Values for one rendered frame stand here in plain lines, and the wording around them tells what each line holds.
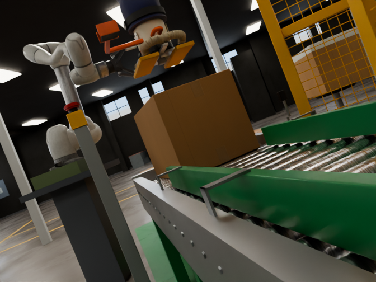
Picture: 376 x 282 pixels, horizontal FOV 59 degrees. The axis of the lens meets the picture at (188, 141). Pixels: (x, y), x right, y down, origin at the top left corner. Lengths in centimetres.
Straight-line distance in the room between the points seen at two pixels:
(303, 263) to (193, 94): 125
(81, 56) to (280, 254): 171
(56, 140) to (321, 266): 211
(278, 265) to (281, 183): 16
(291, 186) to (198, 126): 108
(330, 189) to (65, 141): 206
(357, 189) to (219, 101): 125
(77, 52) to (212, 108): 82
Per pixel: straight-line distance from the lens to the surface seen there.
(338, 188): 38
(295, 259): 35
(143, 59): 165
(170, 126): 147
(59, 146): 231
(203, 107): 153
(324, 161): 93
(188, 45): 172
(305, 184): 43
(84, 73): 199
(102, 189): 148
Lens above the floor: 74
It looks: 2 degrees down
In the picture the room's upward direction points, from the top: 22 degrees counter-clockwise
